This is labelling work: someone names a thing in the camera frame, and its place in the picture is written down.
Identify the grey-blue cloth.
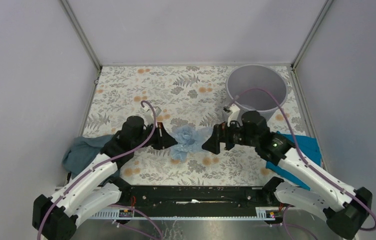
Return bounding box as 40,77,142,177
62,134,113,178

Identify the grey plastic trash bin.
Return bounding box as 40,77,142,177
225,64,289,120

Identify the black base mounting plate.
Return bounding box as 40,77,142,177
117,185,280,212

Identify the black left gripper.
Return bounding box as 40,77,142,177
132,121,178,150

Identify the slotted cable duct rail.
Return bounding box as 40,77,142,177
90,207,277,222

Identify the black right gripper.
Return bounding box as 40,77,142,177
201,117,258,155

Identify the light blue plastic trash bag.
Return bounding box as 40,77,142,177
170,125,213,163

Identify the floral patterned table mat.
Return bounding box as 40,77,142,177
83,66,275,186

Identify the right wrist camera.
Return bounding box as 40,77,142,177
223,103,240,126

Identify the bright blue cloth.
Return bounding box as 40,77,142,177
266,135,322,190

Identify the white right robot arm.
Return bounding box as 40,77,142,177
202,111,373,240

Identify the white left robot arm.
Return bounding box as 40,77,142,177
32,116,177,240

